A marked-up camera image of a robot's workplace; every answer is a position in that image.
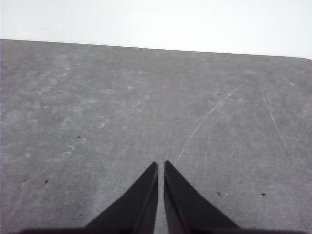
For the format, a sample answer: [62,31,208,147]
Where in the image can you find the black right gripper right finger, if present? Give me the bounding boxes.
[163,160,238,234]

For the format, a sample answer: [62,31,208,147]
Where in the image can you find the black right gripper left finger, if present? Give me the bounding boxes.
[84,161,158,234]

